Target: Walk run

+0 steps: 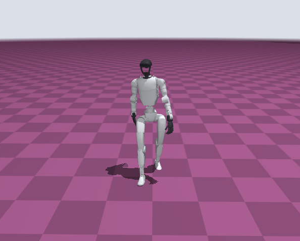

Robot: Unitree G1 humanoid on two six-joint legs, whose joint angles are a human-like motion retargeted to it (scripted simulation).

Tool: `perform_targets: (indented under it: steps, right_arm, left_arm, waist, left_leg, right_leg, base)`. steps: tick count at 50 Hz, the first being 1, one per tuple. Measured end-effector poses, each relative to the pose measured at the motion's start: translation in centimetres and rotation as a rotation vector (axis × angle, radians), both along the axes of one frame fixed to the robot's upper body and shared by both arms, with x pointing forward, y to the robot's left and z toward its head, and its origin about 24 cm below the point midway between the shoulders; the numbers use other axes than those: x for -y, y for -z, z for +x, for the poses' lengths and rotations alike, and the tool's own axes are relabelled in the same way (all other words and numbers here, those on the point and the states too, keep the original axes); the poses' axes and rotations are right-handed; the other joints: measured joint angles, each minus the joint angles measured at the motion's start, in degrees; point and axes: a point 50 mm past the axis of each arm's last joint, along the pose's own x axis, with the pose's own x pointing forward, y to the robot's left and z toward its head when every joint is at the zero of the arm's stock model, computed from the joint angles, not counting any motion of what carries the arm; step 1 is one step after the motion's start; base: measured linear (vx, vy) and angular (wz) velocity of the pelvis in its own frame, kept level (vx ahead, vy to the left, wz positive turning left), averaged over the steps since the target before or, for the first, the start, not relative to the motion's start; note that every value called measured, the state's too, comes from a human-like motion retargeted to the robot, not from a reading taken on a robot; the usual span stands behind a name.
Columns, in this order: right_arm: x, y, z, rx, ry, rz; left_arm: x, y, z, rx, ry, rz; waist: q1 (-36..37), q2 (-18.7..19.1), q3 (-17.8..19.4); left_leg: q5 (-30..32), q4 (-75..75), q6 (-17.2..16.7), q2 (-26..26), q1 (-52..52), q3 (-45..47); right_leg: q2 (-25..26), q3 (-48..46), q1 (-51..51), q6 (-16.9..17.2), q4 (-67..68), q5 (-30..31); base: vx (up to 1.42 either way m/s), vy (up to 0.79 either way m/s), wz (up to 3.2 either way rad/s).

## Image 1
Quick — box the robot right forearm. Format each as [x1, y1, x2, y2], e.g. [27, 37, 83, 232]
[130, 101, 137, 115]

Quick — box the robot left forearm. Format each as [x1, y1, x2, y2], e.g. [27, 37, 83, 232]
[164, 96, 173, 119]

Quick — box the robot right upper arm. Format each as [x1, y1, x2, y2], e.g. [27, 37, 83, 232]
[130, 78, 138, 102]

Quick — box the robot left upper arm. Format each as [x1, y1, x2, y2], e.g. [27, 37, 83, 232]
[156, 78, 168, 103]

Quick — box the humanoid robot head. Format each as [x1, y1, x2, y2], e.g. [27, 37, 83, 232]
[140, 59, 152, 79]

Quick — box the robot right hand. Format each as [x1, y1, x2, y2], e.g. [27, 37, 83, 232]
[131, 113, 136, 126]

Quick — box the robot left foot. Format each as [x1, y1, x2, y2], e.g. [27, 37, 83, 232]
[154, 159, 162, 170]

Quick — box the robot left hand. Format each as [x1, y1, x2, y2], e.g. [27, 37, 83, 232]
[165, 115, 173, 134]

